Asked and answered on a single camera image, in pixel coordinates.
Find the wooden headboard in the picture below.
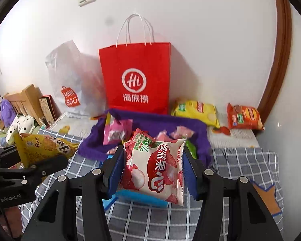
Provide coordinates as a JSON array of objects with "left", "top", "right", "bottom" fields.
[{"left": 4, "top": 84, "right": 44, "bottom": 128}]

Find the yellow chips bag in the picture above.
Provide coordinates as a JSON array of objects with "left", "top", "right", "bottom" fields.
[{"left": 172, "top": 100, "right": 220, "bottom": 128}]

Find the orange chips bag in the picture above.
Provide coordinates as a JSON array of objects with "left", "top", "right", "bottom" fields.
[{"left": 227, "top": 103, "right": 264, "bottom": 130}]

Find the red green jelly packet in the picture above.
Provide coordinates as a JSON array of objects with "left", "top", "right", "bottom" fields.
[{"left": 127, "top": 128, "right": 157, "bottom": 153}]

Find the blue tissue pack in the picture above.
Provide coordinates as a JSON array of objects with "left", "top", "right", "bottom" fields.
[{"left": 103, "top": 189, "right": 170, "bottom": 210}]

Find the grey checkered cloth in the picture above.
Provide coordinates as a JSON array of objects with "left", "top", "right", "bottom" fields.
[{"left": 19, "top": 128, "right": 285, "bottom": 241}]

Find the purple towel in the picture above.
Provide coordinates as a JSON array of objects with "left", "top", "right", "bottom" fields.
[{"left": 78, "top": 108, "right": 212, "bottom": 167}]

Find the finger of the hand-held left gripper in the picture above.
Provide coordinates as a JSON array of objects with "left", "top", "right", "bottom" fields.
[
  {"left": 0, "top": 155, "right": 69, "bottom": 189},
  {"left": 0, "top": 144, "right": 18, "bottom": 165}
]

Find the brown patterned box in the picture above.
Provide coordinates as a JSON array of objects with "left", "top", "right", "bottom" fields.
[{"left": 39, "top": 95, "right": 61, "bottom": 127}]

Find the pink snack packet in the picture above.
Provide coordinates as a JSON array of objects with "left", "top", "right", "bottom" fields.
[{"left": 103, "top": 119, "right": 133, "bottom": 146}]

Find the green triangular snack packet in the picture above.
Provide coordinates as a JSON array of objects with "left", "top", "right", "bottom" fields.
[{"left": 186, "top": 141, "right": 197, "bottom": 160}]

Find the person's left hand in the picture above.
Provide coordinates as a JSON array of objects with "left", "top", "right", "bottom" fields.
[{"left": 1, "top": 204, "right": 23, "bottom": 239}]

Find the pink snack wrapper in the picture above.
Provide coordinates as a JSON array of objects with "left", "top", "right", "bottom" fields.
[{"left": 157, "top": 127, "right": 193, "bottom": 141}]

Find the red paper bag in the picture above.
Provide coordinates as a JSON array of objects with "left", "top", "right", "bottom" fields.
[{"left": 99, "top": 13, "right": 171, "bottom": 115}]

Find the white dotted cloth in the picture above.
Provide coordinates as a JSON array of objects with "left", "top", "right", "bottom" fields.
[{"left": 6, "top": 114, "right": 36, "bottom": 145}]

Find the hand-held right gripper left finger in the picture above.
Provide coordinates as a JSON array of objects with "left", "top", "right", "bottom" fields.
[{"left": 21, "top": 145, "right": 126, "bottom": 241}]

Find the white red jelly packet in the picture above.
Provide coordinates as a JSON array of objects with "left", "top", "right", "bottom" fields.
[{"left": 118, "top": 138, "right": 186, "bottom": 207}]

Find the purple garment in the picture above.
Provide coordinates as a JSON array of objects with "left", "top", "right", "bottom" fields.
[{"left": 0, "top": 99, "right": 17, "bottom": 127}]

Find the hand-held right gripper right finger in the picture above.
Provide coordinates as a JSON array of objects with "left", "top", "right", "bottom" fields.
[{"left": 182, "top": 147, "right": 284, "bottom": 241}]

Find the white plastic shopping bag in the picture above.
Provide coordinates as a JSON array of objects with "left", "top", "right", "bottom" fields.
[{"left": 45, "top": 40, "right": 108, "bottom": 117}]

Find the brown wooden door frame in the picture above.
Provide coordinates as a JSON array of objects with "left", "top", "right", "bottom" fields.
[{"left": 257, "top": 0, "right": 293, "bottom": 131}]

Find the yellow black print snack packet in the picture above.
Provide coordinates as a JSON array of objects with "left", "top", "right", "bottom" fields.
[{"left": 14, "top": 133, "right": 79, "bottom": 168}]

